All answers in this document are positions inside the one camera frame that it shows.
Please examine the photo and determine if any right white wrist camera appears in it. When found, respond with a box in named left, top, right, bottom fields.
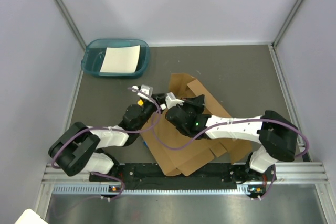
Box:
left=160, top=92, right=184, bottom=110

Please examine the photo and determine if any white box corner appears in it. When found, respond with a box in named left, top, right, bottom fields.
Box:
left=15, top=209, right=47, bottom=224

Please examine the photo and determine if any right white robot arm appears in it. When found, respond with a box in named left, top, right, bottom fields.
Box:
left=165, top=92, right=298, bottom=183

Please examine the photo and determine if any white paper sheet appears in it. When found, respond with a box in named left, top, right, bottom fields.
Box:
left=100, top=45, right=141, bottom=73

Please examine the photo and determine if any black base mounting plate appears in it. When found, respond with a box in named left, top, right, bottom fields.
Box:
left=89, top=162, right=276, bottom=184

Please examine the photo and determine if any teal plastic bin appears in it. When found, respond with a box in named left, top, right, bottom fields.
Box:
left=81, top=39, right=151, bottom=79

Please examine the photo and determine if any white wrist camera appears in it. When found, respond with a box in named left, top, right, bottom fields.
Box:
left=131, top=85, right=153, bottom=99
left=160, top=92, right=184, bottom=110

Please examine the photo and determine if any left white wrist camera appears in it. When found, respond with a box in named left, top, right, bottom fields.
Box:
left=131, top=85, right=153, bottom=99

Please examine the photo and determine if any grey slotted cable duct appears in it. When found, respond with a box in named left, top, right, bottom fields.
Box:
left=52, top=183, right=266, bottom=196

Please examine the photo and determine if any brown cardboard box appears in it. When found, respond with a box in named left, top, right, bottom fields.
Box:
left=141, top=73, right=253, bottom=176

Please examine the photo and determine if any aluminium frame rail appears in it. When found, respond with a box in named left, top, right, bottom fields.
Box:
left=41, top=163, right=329, bottom=185

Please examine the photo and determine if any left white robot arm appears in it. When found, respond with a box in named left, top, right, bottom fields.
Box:
left=48, top=93, right=166, bottom=180

